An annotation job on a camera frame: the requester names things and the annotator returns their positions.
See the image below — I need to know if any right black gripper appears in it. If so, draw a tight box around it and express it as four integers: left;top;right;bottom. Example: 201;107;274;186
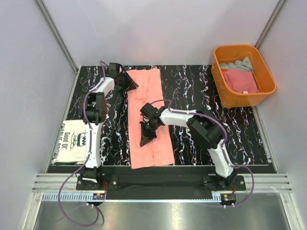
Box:
140;121;158;147

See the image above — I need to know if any salmon pink t-shirt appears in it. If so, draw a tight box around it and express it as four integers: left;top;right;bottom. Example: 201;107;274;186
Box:
128;69;175;169

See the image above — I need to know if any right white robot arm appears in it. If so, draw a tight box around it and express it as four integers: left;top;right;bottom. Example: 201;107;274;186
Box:
140;103;236;190

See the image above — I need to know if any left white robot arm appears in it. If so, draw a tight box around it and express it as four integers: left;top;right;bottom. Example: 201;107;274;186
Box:
82;61;138;169

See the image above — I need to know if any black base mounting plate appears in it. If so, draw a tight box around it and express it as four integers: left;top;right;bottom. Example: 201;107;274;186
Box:
47;165;248;201

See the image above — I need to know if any folded white printed t-shirt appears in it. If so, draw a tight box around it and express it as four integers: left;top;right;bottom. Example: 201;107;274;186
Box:
52;120;86;165

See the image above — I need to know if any dark pink t-shirt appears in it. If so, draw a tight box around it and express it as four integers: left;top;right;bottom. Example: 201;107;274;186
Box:
223;69;259;93

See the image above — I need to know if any orange plastic bin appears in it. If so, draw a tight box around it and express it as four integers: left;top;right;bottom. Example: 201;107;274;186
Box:
211;45;277;108

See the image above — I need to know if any grey t-shirt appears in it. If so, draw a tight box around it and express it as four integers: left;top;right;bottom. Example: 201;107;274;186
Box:
220;57;253;72

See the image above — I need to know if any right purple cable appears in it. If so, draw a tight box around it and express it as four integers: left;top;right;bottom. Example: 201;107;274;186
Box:
150;99;255;208

